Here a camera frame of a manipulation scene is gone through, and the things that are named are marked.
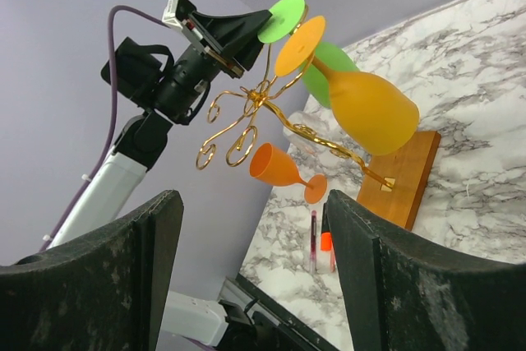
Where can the orange plastic wine glass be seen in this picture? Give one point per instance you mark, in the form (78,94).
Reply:
(275,167)

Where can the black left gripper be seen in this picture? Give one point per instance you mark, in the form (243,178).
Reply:
(218,44)

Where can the orange highlighter marker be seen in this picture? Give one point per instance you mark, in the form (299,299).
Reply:
(326,236)

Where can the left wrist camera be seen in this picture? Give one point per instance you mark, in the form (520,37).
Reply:
(176,13)

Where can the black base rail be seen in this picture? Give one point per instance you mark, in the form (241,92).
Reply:
(279,322)

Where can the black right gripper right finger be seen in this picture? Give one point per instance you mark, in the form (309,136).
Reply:
(403,292)

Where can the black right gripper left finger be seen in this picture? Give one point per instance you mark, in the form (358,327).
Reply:
(105,290)

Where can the wooden rack base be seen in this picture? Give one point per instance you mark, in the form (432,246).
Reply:
(408,169)

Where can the pink pen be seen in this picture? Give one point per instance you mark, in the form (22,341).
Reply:
(312,255)

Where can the green plastic wine glass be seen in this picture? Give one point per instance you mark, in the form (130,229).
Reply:
(304,48)

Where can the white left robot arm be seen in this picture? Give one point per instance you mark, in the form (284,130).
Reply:
(137,72)

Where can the yellow plastic wine glass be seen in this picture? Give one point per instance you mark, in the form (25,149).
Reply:
(371,110)

